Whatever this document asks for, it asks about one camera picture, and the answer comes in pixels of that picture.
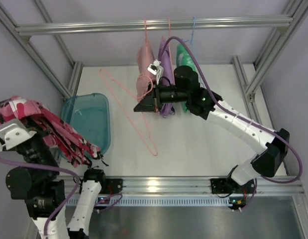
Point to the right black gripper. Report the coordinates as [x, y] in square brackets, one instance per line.
[155, 98]

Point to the pink patterned trousers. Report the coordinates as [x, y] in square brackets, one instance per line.
[35, 116]

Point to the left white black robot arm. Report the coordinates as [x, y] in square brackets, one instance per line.
[34, 181]

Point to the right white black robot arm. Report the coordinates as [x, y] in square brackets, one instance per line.
[270, 146]

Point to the purple trousers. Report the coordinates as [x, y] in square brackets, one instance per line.
[167, 80]

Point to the light pink trousers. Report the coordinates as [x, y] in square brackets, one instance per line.
[145, 74]

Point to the green patterned trousers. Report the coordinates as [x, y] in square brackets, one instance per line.
[183, 58]

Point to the teal plastic bin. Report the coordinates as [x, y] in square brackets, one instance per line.
[89, 116]

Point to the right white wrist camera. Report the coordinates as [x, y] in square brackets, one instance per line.
[156, 69]

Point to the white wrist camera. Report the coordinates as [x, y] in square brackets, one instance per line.
[156, 69]
[14, 133]

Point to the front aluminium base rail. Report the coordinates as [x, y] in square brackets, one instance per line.
[138, 186]

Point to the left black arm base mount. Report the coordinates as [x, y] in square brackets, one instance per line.
[112, 185]

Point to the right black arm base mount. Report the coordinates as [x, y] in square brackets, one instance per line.
[229, 186]

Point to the slotted grey cable duct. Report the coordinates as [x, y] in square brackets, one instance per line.
[128, 201]

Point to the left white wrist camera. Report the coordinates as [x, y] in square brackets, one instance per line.
[14, 133]

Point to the aluminium hanging rail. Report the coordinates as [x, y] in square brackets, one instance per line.
[282, 20]

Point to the aluminium frame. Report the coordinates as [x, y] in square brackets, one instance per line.
[272, 49]

